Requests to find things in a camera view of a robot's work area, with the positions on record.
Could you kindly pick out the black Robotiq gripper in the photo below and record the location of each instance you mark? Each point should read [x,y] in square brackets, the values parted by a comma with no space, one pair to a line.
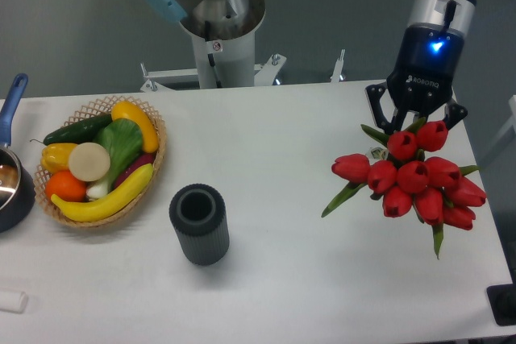
[421,80]

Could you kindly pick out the red tulip bouquet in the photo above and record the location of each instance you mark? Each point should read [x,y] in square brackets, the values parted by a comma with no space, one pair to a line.
[409,176]

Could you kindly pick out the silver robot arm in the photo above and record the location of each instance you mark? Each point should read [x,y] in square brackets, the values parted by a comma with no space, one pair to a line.
[228,19]

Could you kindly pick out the dark grey ribbed vase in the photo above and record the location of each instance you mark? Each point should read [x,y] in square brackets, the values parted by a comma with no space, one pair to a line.
[199,217]

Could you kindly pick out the black device at edge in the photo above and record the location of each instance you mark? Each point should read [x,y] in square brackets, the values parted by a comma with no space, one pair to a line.
[502,302]

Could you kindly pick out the purple eggplant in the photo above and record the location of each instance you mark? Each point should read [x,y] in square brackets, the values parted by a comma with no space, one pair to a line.
[145,158]

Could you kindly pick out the yellow squash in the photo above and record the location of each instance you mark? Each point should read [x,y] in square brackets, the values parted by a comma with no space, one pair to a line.
[132,112]

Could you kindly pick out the green bok choy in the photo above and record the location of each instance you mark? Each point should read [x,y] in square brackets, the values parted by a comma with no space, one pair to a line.
[123,141]

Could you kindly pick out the yellow banana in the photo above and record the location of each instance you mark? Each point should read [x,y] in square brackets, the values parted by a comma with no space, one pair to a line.
[110,204]

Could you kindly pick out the green cucumber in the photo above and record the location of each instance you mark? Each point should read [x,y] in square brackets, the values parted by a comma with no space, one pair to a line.
[78,132]

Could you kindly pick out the beige round disc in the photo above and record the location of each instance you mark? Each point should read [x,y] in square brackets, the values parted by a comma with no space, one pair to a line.
[89,162]

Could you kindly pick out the orange fruit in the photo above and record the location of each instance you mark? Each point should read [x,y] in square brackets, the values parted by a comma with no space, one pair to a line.
[66,186]

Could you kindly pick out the yellow bell pepper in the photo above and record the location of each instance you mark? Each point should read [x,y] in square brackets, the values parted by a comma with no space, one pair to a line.
[55,157]

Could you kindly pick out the dark blue saucepan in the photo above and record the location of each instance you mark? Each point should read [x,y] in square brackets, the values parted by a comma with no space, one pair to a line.
[17,188]

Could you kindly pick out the white cylinder object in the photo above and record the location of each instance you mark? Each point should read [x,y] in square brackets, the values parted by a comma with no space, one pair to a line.
[13,301]

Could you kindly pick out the white frame at right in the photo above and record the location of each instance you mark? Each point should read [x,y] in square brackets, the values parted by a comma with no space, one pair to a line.
[502,139]

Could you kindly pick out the white metal mounting frame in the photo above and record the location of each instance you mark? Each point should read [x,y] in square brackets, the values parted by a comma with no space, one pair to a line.
[269,73]

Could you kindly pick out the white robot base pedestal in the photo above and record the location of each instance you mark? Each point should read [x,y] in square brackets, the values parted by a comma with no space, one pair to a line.
[225,63]

